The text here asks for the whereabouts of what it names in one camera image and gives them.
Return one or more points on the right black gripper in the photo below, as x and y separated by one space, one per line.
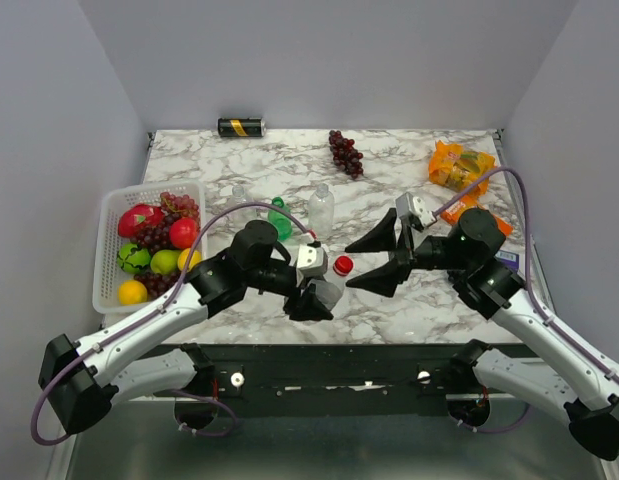
384 279

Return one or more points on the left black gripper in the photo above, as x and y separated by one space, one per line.
307 309

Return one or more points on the clear bottle red cap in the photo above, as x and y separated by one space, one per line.
329 288

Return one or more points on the clear bottle blue cap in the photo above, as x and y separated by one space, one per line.
321 206

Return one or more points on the green plastic bottle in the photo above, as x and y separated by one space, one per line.
282 224

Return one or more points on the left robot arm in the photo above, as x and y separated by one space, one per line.
82 380

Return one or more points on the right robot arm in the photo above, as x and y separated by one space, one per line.
578 386

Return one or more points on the orange razor package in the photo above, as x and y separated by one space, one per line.
453 213

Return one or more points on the dark grapes on table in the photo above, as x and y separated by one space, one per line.
345 157

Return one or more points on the orange snack bag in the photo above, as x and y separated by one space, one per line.
455 167

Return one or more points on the yellow lemon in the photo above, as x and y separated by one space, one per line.
188 258

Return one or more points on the purple small box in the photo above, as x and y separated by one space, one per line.
510 259

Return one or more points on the red apple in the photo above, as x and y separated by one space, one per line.
183 233

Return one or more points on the green pear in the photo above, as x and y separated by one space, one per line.
165 262

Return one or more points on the basket grapes lower bunch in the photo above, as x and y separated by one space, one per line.
157 284

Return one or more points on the basket grapes bunch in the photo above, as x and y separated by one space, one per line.
174 208
157 284

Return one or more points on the basket grapes upper bunch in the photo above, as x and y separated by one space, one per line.
174 208

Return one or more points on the orange fruit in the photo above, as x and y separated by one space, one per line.
132 292

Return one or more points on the green watermelon toy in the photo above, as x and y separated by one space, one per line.
133 259

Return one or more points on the red dragon fruit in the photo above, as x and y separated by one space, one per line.
138 217

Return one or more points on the black gold battery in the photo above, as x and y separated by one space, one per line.
241 127

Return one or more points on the white plastic basket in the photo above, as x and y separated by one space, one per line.
107 275

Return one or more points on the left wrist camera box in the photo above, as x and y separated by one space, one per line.
312 260

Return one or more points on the black mounting rail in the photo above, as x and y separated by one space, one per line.
258 381

